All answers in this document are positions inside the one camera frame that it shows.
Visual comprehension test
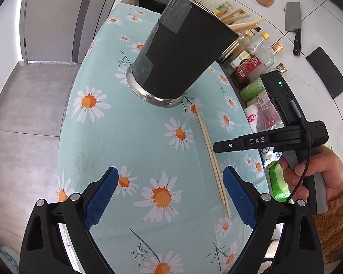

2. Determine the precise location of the wooden chopstick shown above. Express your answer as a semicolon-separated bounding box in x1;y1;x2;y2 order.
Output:
202;121;232;218
195;106;224;205

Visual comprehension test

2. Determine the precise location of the fuzzy brown sleeve forearm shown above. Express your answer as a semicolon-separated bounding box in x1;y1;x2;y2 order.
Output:
314;194;343;265

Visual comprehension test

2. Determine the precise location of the person's right hand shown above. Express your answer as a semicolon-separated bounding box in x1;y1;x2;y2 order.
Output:
279;146;343;202

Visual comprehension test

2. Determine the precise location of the blue white salt bag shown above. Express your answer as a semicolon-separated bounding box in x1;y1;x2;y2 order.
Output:
260;147;282;168

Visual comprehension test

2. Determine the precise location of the clear pink sugar bag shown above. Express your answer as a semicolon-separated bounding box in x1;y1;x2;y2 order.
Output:
244;91;284;133

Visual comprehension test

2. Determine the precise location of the green snack bag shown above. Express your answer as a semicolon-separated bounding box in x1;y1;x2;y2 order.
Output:
268;145;334;203

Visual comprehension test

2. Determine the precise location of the green label bottle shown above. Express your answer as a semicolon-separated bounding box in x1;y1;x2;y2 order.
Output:
239;62;288;102

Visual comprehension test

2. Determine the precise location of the red label sauce bottle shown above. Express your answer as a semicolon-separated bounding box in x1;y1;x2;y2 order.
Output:
231;31;271;90

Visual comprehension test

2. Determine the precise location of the dark soy sauce bottle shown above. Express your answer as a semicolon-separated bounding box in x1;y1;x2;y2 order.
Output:
217;26;261;74

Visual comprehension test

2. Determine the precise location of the daisy print teal tablecloth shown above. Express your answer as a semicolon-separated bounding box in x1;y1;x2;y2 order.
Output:
57;4;251;273

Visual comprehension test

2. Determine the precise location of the clear glass bottle gold cap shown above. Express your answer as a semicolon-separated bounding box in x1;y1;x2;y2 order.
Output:
257;42;283;70

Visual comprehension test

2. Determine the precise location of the black metal utensil cup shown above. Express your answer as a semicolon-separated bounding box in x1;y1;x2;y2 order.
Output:
126;0;238;108

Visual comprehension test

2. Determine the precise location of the steel cleaver black handle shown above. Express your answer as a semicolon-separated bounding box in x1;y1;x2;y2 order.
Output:
285;1;302;56

